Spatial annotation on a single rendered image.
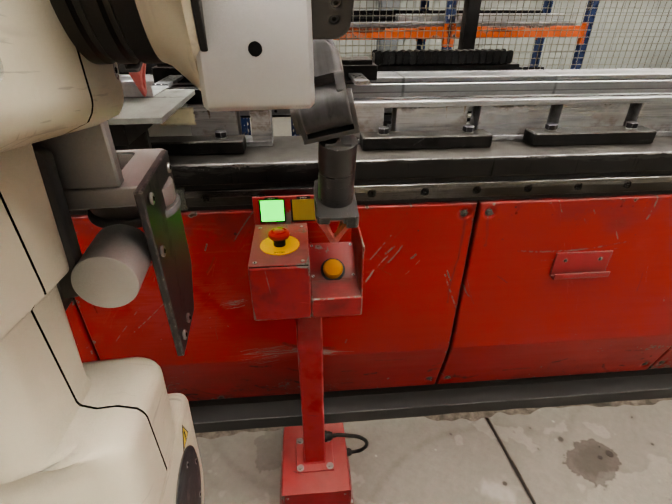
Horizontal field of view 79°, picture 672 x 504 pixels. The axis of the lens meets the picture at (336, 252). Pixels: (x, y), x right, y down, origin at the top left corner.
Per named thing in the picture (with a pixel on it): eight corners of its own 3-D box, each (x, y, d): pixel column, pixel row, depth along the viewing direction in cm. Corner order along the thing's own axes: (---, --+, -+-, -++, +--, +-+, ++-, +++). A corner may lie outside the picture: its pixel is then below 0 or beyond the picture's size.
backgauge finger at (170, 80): (134, 94, 93) (129, 70, 91) (165, 77, 115) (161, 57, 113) (188, 93, 94) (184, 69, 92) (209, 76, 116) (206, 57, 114)
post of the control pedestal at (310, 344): (304, 464, 108) (294, 302, 80) (304, 446, 113) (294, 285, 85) (325, 463, 109) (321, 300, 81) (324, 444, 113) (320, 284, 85)
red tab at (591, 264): (553, 279, 106) (560, 256, 102) (549, 275, 108) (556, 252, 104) (608, 277, 107) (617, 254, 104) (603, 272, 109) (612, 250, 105)
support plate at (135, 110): (48, 126, 66) (45, 120, 66) (110, 95, 89) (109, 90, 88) (162, 123, 68) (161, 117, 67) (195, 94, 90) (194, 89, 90)
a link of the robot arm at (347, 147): (318, 143, 56) (359, 143, 57) (317, 119, 61) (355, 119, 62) (318, 185, 61) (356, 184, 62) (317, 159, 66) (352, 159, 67)
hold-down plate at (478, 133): (362, 151, 93) (363, 137, 91) (359, 144, 98) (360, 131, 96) (491, 147, 95) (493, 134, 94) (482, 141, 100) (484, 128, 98)
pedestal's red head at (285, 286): (254, 321, 75) (242, 235, 66) (260, 273, 89) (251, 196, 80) (362, 315, 77) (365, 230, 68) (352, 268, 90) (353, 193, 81)
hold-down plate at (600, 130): (532, 146, 96) (535, 133, 94) (521, 140, 100) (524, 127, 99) (653, 143, 98) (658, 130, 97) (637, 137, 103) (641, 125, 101)
